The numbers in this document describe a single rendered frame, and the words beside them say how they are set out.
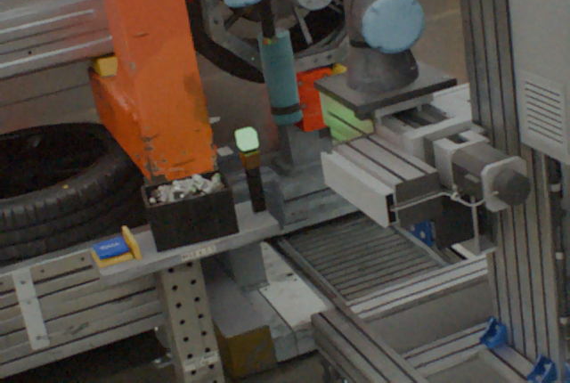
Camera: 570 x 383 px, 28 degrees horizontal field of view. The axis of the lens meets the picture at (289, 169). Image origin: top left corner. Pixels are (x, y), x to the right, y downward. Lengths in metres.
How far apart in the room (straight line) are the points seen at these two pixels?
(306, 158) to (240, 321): 0.78
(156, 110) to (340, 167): 0.68
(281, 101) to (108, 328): 0.78
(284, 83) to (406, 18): 1.06
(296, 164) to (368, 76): 1.26
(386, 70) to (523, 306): 0.56
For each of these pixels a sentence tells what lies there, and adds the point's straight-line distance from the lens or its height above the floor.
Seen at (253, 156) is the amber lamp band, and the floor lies 0.60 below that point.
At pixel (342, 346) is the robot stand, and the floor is 0.23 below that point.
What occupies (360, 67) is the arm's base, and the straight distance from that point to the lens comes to 2.30.
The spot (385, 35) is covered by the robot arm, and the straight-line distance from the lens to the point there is 2.13.
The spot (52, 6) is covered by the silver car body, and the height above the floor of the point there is 0.91.
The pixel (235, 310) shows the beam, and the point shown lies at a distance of 2.99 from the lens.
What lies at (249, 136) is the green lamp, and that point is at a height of 0.65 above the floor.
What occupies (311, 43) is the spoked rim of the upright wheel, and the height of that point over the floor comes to 0.62.
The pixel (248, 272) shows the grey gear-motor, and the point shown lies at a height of 0.13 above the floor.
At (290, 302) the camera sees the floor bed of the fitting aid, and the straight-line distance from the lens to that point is 3.09.
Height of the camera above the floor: 1.56
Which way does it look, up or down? 22 degrees down
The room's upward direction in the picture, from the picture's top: 10 degrees counter-clockwise
